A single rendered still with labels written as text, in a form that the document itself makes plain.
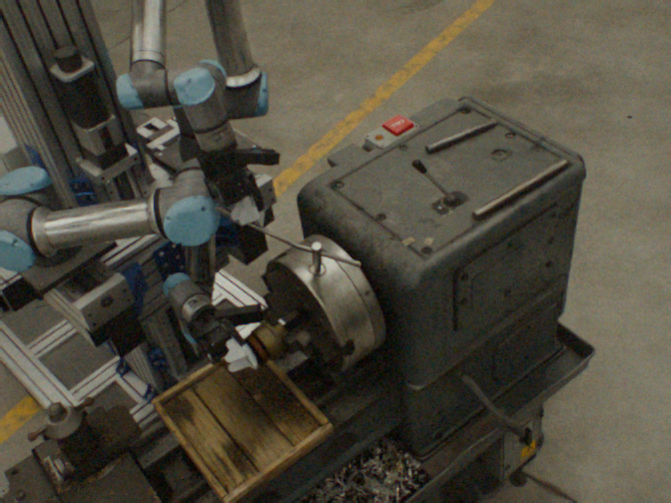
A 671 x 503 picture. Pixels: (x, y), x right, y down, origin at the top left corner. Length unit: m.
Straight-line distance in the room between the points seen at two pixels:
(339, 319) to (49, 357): 1.72
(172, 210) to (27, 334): 1.73
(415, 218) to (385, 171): 0.19
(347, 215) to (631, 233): 2.03
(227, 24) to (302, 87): 2.67
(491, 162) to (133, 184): 0.97
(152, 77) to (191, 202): 0.27
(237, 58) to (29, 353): 1.64
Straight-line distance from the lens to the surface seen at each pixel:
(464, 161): 1.96
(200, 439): 1.95
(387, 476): 2.19
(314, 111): 4.43
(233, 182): 1.62
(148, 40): 1.76
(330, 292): 1.72
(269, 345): 1.79
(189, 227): 1.73
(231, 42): 2.03
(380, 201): 1.86
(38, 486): 2.01
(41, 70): 2.09
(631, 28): 5.08
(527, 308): 2.14
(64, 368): 3.16
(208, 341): 1.82
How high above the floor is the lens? 2.47
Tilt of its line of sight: 44 degrees down
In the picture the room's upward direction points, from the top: 9 degrees counter-clockwise
